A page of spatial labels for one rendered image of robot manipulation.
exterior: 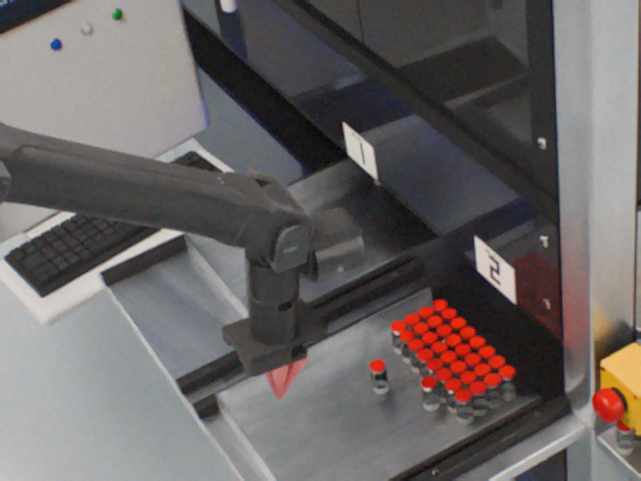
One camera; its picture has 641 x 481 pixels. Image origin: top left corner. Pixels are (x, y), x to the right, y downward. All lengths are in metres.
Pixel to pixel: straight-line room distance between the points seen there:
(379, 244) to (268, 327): 0.60
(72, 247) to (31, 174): 1.07
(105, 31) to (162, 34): 0.12
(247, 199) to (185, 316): 0.68
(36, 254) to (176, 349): 0.43
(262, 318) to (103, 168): 0.31
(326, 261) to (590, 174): 0.29
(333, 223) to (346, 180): 0.73
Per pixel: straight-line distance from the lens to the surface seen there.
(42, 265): 2.13
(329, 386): 1.71
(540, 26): 1.32
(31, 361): 3.23
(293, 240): 1.25
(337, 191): 2.03
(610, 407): 1.48
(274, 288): 1.30
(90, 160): 1.11
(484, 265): 1.66
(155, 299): 1.91
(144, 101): 2.26
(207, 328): 1.83
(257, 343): 1.36
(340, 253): 1.33
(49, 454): 2.99
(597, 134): 1.32
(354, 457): 1.62
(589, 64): 1.27
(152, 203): 1.15
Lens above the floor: 2.11
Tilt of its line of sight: 40 degrees down
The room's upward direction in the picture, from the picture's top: 11 degrees counter-clockwise
